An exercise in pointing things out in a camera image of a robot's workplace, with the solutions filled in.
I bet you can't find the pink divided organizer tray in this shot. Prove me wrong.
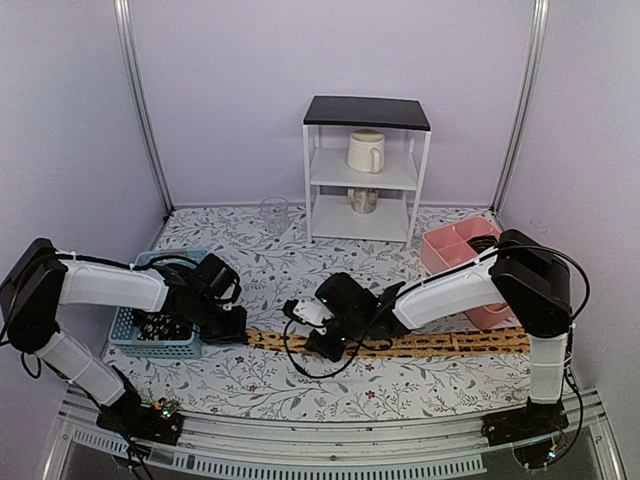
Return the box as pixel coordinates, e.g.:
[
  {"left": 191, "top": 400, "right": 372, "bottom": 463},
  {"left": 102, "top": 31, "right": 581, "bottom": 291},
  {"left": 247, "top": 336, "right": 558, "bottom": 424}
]
[{"left": 421, "top": 217, "right": 514, "bottom": 330}]

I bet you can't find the front aluminium rail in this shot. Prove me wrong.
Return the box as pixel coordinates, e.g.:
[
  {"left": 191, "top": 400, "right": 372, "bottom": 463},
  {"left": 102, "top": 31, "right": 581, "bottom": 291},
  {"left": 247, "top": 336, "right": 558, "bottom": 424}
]
[{"left": 43, "top": 387, "right": 634, "bottom": 479}]

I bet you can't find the left aluminium frame post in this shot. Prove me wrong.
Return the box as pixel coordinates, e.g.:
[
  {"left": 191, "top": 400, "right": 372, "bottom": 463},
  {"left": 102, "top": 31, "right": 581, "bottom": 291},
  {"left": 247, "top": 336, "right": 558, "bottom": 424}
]
[{"left": 113, "top": 0, "right": 175, "bottom": 216}]

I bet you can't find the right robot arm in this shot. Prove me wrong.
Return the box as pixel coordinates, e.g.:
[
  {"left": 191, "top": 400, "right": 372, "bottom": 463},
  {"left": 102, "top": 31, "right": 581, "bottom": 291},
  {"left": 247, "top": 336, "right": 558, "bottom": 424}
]
[{"left": 282, "top": 229, "right": 581, "bottom": 436}]

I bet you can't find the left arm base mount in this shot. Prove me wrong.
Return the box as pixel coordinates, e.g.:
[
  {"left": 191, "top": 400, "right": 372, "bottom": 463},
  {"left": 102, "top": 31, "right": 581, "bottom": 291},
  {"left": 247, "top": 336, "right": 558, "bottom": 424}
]
[{"left": 96, "top": 397, "right": 184, "bottom": 446}]

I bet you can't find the black white-patterned tie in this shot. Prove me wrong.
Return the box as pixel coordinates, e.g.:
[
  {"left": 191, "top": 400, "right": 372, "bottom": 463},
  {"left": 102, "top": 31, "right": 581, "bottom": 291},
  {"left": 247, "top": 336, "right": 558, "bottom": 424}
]
[{"left": 133, "top": 310, "right": 193, "bottom": 341}]

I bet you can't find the yellow beetle-print tie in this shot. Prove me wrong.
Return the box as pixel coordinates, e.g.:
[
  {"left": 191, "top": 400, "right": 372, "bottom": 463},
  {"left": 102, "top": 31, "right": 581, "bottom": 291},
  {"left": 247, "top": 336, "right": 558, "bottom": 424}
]
[{"left": 247, "top": 327, "right": 530, "bottom": 359}]

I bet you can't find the aluminium frame post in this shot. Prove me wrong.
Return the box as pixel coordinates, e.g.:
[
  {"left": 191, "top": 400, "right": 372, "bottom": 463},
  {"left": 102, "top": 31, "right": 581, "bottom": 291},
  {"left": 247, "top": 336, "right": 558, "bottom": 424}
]
[
  {"left": 490, "top": 0, "right": 550, "bottom": 216},
  {"left": 113, "top": 0, "right": 175, "bottom": 216}
]

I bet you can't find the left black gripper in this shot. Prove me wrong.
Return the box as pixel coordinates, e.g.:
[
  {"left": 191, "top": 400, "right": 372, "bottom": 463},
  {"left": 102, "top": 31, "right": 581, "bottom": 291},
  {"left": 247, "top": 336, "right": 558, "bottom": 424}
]
[{"left": 191, "top": 294, "right": 248, "bottom": 345}]

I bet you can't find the white shelf with black top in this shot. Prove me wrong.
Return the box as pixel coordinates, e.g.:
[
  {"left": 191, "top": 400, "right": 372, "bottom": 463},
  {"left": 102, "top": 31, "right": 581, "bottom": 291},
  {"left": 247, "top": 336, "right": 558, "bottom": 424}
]
[{"left": 302, "top": 95, "right": 432, "bottom": 245}]

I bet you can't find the blue plastic basket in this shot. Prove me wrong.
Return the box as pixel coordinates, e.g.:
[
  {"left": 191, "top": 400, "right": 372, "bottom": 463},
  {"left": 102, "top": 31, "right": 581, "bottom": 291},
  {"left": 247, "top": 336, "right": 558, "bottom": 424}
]
[{"left": 109, "top": 249, "right": 208, "bottom": 360}]

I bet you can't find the floral table mat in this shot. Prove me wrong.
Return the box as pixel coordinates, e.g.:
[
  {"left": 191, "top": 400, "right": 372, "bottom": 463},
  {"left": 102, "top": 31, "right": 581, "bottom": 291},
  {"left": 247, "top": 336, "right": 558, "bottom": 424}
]
[{"left": 104, "top": 206, "right": 530, "bottom": 422}]

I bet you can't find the right aluminium frame post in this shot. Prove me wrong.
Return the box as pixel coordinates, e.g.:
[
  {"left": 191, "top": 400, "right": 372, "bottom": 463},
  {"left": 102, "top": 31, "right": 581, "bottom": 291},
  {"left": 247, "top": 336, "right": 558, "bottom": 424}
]
[{"left": 490, "top": 0, "right": 550, "bottom": 216}]

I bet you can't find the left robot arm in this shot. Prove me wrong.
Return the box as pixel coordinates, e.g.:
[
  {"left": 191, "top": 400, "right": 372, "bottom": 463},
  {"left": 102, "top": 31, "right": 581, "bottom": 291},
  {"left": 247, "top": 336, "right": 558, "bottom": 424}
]
[{"left": 1, "top": 238, "right": 247, "bottom": 434}]

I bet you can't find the cream ceramic mug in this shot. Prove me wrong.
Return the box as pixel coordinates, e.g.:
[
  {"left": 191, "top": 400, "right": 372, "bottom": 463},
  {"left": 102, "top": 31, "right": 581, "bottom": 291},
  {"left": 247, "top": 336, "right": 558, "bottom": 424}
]
[{"left": 347, "top": 130, "right": 386, "bottom": 174}]

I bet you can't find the clear glass cup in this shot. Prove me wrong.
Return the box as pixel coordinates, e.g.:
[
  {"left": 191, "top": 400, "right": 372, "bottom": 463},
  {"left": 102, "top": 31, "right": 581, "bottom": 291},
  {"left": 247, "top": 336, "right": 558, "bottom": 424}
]
[{"left": 260, "top": 196, "right": 289, "bottom": 235}]

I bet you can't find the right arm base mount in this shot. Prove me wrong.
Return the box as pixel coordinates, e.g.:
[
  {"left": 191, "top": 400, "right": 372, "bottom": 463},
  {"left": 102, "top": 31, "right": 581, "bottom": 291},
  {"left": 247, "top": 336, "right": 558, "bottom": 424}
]
[{"left": 481, "top": 399, "right": 569, "bottom": 446}]

